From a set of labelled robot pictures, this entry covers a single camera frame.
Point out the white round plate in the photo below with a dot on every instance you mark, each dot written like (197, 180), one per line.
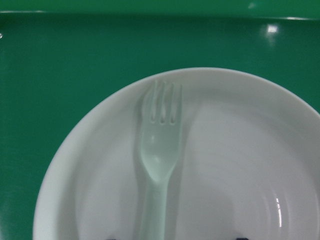
(249, 165)

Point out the green plastic tray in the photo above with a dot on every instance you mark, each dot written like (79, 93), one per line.
(60, 58)

